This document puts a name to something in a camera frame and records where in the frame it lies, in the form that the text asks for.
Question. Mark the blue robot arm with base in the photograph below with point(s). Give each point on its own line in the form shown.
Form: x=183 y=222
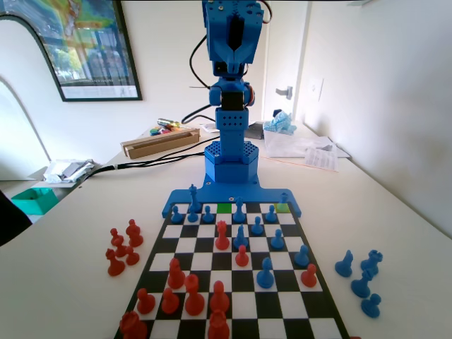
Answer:
x=231 y=141

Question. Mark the tall blue chess king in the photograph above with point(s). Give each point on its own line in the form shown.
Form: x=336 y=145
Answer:
x=193 y=208

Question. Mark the blue chess pawn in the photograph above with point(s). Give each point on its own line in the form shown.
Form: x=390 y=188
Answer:
x=176 y=217
x=302 y=257
x=208 y=216
x=270 y=215
x=277 y=242
x=256 y=229
x=370 y=307

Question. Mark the red chess pawn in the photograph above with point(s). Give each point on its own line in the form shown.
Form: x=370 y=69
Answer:
x=131 y=257
x=169 y=303
x=114 y=233
x=120 y=249
x=145 y=303
x=309 y=279
x=242 y=257

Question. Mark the captured red chess pieces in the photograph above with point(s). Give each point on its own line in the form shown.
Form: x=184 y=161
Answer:
x=114 y=268

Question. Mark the red chess rook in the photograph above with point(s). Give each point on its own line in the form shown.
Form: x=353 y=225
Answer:
x=133 y=328
x=218 y=328

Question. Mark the white booklet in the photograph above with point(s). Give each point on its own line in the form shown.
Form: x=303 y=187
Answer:
x=209 y=128

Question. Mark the small black box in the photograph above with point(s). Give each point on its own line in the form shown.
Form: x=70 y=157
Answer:
x=256 y=131

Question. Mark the blue and white cloth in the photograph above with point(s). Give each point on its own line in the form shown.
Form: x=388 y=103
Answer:
x=280 y=123

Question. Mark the colourful marker set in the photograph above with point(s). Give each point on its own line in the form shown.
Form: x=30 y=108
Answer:
x=157 y=132

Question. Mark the long cardboard box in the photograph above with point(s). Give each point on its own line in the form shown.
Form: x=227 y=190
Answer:
x=159 y=146

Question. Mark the printed paper sheet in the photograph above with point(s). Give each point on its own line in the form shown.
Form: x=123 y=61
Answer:
x=321 y=159

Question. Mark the black framed poster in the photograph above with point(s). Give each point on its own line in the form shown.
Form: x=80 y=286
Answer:
x=88 y=35

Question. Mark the black and white chessboard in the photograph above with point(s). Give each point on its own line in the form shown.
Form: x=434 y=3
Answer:
x=197 y=245

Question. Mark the crumpled paper pile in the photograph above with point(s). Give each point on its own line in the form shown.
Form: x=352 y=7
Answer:
x=70 y=169

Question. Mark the white curved panel black rim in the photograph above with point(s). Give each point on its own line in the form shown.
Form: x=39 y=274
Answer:
x=21 y=53

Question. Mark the green plastic bin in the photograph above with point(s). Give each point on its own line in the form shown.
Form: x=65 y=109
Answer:
x=35 y=201

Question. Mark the dark black object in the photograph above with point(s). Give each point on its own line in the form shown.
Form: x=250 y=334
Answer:
x=10 y=219

